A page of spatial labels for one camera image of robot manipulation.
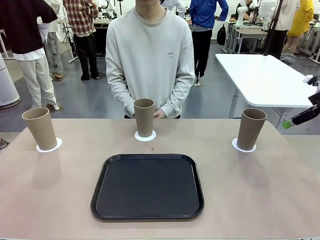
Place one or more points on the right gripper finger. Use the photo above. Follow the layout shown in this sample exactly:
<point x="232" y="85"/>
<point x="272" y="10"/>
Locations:
<point x="316" y="99"/>
<point x="300" y="118"/>

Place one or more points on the tall brown paper cup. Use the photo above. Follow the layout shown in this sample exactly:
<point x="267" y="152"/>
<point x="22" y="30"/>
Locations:
<point x="41" y="130"/>
<point x="144" y="120"/>
<point x="250" y="130"/>

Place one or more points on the white scalloped paper coaster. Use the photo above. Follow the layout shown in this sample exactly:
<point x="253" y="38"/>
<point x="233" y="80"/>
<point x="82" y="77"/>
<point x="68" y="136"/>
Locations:
<point x="153" y="137"/>
<point x="59" y="145"/>
<point x="235" y="145"/>

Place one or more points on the person's left forearm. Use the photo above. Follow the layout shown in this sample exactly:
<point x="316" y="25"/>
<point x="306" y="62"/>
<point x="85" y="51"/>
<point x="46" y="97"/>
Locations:
<point x="178" y="92"/>

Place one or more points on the person's right forearm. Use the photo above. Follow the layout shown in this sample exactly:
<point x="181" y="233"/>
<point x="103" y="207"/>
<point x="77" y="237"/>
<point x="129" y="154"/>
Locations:
<point x="118" y="87"/>

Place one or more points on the small white robot arm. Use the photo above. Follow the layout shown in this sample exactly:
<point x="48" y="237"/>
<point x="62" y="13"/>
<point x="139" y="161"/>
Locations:
<point x="240" y="13"/>

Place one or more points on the white robot arm on desk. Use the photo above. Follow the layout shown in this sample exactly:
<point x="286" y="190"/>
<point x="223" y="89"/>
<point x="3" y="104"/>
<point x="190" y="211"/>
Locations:
<point x="110" y="7"/>

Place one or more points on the person's left hand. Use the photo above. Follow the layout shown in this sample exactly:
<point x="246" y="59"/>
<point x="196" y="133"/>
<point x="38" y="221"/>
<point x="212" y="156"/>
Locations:
<point x="160" y="114"/>

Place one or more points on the grey crumpled cloth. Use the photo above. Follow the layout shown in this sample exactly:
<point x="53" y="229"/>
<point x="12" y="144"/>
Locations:
<point x="287" y="58"/>

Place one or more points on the large white table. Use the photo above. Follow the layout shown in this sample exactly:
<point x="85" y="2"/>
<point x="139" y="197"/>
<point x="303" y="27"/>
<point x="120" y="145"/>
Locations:
<point x="262" y="75"/>

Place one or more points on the bystander in yellow coat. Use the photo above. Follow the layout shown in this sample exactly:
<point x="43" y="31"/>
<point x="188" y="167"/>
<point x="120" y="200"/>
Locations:
<point x="302" y="20"/>

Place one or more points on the bystander in white shirt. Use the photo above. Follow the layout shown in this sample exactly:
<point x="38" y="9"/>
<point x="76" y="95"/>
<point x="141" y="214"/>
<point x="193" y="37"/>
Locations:
<point x="287" y="15"/>

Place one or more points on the grey work desk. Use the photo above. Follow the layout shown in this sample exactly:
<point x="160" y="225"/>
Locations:
<point x="247" y="32"/>

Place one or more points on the black hanging bag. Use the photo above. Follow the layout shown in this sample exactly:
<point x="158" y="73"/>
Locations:
<point x="221" y="35"/>

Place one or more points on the seated bystander in black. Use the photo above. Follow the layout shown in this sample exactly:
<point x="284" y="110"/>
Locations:
<point x="236" y="11"/>

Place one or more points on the bystander in blue shirt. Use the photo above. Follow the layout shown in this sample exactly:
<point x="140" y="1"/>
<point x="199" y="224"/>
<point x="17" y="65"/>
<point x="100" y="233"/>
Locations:
<point x="202" y="12"/>

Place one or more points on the person in beige sweater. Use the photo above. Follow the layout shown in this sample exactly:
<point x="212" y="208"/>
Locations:
<point x="150" y="50"/>

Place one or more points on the black plastic serving tray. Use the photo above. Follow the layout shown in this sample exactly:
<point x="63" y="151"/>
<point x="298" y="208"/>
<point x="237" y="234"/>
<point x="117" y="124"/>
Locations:
<point x="150" y="195"/>

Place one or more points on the bystander in plaid shirt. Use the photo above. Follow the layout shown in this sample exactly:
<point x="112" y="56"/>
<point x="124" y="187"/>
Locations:
<point x="80" y="15"/>

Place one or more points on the bystander in grey patterned trousers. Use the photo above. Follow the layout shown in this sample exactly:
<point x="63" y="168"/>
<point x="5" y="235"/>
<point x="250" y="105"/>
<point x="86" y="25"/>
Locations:
<point x="53" y="50"/>

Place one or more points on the white cylindrical air purifier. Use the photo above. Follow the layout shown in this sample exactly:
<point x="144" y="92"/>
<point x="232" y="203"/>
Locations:
<point x="7" y="85"/>

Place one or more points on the bystander in black top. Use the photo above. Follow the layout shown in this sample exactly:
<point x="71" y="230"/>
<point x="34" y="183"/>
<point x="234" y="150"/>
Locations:
<point x="20" y="25"/>

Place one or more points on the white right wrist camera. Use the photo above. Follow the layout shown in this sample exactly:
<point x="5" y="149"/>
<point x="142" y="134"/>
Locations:
<point x="310" y="79"/>

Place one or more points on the white desk frame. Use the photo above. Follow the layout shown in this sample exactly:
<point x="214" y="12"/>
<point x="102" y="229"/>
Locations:
<point x="74" y="59"/>

